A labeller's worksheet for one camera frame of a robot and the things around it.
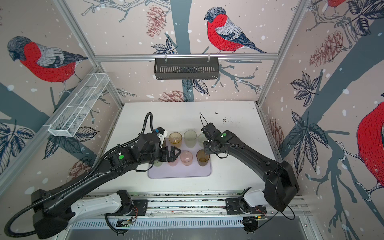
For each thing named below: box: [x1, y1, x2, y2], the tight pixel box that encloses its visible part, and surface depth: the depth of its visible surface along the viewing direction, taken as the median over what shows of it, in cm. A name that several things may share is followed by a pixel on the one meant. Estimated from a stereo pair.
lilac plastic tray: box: [148, 138, 212, 179], surface depth 88 cm
